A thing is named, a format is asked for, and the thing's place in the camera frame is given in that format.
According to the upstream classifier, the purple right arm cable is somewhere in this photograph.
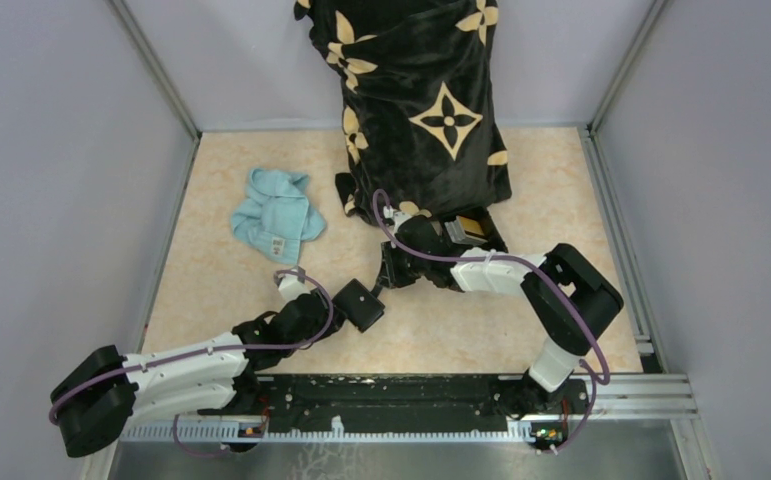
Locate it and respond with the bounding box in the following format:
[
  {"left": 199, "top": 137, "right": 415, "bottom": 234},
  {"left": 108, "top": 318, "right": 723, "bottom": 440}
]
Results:
[{"left": 371, "top": 189, "right": 613, "bottom": 456}]

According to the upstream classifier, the light blue cloth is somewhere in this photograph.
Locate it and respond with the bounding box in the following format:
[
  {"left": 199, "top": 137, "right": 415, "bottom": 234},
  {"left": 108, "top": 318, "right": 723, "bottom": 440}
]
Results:
[{"left": 230, "top": 168, "right": 326, "bottom": 265}]

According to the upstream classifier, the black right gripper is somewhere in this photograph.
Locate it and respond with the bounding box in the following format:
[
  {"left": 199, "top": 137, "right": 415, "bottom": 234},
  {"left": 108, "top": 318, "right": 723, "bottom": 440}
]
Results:
[{"left": 376, "top": 238, "right": 429, "bottom": 289}]

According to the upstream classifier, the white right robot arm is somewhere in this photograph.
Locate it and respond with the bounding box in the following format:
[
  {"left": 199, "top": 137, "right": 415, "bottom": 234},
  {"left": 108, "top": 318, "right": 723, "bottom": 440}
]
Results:
[{"left": 376, "top": 216, "right": 624, "bottom": 412}]

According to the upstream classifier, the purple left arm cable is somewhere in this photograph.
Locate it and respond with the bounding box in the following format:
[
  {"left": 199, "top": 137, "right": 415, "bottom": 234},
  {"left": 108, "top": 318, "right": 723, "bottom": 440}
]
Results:
[{"left": 48, "top": 266, "right": 337, "bottom": 460}]

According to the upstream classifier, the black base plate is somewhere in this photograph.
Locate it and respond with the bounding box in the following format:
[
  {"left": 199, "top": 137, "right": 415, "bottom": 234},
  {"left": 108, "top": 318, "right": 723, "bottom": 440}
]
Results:
[{"left": 203, "top": 374, "right": 589, "bottom": 434}]

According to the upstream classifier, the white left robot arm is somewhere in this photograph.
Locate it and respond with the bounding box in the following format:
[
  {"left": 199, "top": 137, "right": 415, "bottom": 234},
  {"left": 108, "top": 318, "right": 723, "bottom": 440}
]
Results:
[{"left": 50, "top": 290, "right": 347, "bottom": 458}]

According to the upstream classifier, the black floral plush blanket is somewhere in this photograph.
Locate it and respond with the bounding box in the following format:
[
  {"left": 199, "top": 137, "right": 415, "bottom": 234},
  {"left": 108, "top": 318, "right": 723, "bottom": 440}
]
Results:
[{"left": 293, "top": 1, "right": 512, "bottom": 223}]

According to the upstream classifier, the aluminium frame rail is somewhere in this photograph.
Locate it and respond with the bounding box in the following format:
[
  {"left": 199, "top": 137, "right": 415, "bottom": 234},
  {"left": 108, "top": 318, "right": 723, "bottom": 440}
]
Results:
[{"left": 120, "top": 374, "right": 698, "bottom": 443}]

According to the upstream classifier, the black plastic card box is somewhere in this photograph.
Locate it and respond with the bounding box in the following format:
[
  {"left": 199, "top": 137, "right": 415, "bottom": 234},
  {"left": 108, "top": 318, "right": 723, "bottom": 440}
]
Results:
[{"left": 437, "top": 206, "right": 509, "bottom": 254}]

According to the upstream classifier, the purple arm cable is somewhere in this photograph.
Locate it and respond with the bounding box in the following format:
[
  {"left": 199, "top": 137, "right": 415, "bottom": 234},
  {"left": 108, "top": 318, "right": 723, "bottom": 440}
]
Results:
[
  {"left": 371, "top": 189, "right": 613, "bottom": 456},
  {"left": 48, "top": 266, "right": 337, "bottom": 460}
]

